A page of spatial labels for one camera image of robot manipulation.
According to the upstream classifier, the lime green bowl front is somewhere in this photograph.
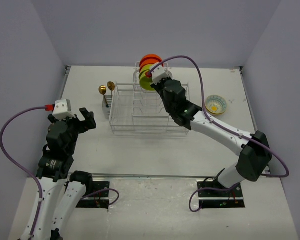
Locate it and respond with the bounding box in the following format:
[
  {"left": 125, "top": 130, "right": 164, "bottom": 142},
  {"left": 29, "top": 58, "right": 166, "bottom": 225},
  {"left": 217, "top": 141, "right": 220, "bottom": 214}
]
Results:
[{"left": 139, "top": 71, "right": 155, "bottom": 91}]

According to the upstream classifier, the lime green bowl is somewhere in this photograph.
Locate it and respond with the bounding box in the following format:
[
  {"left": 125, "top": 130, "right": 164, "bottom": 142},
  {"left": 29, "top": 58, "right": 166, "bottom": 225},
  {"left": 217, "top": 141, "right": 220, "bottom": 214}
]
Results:
[
  {"left": 139, "top": 63, "right": 157, "bottom": 75},
  {"left": 139, "top": 71, "right": 155, "bottom": 91}
]

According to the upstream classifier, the orange bowl front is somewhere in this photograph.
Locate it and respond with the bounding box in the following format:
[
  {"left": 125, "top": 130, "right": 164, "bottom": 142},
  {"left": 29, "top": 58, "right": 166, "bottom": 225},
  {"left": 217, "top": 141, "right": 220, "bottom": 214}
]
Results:
[{"left": 139, "top": 57, "right": 162, "bottom": 69}]

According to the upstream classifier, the orange bowl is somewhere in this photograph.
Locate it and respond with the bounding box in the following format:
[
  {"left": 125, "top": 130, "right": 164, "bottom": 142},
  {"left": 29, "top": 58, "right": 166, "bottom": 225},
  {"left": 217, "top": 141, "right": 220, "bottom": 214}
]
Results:
[
  {"left": 140, "top": 53, "right": 162, "bottom": 62},
  {"left": 139, "top": 57, "right": 162, "bottom": 69}
]

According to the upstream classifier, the blue patterned yellow bowl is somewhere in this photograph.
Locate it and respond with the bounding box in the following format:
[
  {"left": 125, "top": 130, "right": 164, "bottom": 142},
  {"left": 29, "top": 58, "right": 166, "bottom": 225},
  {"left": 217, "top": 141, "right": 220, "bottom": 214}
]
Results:
[{"left": 205, "top": 95, "right": 228, "bottom": 115}]

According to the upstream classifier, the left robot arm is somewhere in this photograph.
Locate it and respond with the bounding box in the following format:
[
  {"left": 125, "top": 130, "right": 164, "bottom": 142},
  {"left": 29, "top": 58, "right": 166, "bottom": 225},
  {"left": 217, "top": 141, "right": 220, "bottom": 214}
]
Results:
[{"left": 20, "top": 107, "right": 97, "bottom": 240}]

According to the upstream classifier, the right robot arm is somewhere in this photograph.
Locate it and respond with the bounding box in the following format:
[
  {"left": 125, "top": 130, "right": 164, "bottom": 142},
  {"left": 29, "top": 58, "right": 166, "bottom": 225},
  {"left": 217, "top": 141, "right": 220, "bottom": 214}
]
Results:
[{"left": 151, "top": 78, "right": 272, "bottom": 197}]

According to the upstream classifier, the white cutlery holder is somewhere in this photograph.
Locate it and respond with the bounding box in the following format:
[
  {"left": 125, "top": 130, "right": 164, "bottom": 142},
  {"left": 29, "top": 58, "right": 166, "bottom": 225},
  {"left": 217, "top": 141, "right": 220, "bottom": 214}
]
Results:
[{"left": 102, "top": 95, "right": 113, "bottom": 120}]

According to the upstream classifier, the gold spoon left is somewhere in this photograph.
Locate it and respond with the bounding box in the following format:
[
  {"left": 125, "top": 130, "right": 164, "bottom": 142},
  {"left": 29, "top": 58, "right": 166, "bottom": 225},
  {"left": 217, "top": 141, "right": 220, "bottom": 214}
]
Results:
[{"left": 98, "top": 85, "right": 109, "bottom": 108}]

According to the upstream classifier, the gold spoon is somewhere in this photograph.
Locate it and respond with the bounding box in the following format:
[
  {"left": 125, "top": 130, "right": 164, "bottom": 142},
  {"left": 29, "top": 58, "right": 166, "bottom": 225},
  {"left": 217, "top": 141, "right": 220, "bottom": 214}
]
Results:
[
  {"left": 107, "top": 81, "right": 116, "bottom": 98},
  {"left": 98, "top": 85, "right": 109, "bottom": 108}
]

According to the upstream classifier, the gold spoon right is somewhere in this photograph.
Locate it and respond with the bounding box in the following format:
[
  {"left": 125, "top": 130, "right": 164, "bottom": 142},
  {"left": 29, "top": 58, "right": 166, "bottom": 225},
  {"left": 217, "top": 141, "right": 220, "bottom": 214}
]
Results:
[{"left": 107, "top": 81, "right": 116, "bottom": 98}]

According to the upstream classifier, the orange bowl rear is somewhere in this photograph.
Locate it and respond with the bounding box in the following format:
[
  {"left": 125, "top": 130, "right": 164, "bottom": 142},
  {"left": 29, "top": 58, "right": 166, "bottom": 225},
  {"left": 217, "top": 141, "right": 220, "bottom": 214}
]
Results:
[{"left": 140, "top": 53, "right": 162, "bottom": 62}]

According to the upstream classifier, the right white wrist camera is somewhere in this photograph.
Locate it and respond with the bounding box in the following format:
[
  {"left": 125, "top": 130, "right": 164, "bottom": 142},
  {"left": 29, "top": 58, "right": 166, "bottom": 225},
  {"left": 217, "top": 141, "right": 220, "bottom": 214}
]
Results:
[{"left": 146, "top": 65, "right": 170, "bottom": 84}]

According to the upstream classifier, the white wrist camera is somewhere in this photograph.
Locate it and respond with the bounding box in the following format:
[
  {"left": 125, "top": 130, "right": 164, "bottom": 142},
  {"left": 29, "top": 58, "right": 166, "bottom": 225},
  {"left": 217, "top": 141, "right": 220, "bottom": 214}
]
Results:
[
  {"left": 146, "top": 65, "right": 170, "bottom": 84},
  {"left": 52, "top": 99, "right": 75, "bottom": 121}
]

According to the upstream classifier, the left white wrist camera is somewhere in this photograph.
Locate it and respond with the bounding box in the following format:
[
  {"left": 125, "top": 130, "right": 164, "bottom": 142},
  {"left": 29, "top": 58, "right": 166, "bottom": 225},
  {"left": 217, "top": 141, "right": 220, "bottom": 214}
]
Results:
[{"left": 52, "top": 99, "right": 75, "bottom": 121}]

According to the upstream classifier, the white wire dish rack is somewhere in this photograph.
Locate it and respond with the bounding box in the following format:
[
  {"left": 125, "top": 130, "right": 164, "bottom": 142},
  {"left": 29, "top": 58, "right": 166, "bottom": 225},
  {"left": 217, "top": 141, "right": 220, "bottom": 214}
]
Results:
[{"left": 108, "top": 61, "right": 189, "bottom": 137}]

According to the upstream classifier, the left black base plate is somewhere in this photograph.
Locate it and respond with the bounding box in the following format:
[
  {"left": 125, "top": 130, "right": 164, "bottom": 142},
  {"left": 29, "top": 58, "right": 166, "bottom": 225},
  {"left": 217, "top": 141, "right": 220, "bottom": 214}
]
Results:
[{"left": 76, "top": 181, "right": 110, "bottom": 210}]

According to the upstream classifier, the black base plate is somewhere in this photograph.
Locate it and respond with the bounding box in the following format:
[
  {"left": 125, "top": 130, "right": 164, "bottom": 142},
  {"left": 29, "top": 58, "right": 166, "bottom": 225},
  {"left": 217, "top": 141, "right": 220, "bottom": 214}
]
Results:
[
  {"left": 198, "top": 183, "right": 246, "bottom": 209},
  {"left": 76, "top": 181, "right": 110, "bottom": 210}
]

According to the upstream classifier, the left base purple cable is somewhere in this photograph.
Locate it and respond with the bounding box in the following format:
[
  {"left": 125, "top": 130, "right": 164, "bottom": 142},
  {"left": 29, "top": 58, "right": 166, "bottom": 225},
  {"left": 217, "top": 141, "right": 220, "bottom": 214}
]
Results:
[{"left": 79, "top": 187, "right": 120, "bottom": 207}]

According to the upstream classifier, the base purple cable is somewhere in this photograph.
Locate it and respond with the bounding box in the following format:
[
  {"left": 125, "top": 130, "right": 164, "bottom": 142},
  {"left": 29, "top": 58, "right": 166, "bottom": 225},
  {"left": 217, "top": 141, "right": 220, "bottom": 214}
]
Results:
[
  {"left": 79, "top": 187, "right": 120, "bottom": 207},
  {"left": 188, "top": 183, "right": 241, "bottom": 213}
]

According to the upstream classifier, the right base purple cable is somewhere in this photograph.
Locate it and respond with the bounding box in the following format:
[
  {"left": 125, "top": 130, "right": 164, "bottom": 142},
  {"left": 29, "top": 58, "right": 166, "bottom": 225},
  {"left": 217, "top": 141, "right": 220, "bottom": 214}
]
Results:
[{"left": 188, "top": 183, "right": 241, "bottom": 213}]

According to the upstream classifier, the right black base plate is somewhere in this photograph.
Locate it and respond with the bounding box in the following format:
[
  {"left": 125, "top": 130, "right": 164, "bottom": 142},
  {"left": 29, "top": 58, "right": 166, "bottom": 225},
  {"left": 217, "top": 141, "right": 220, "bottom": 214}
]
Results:
[{"left": 198, "top": 183, "right": 246, "bottom": 209}]

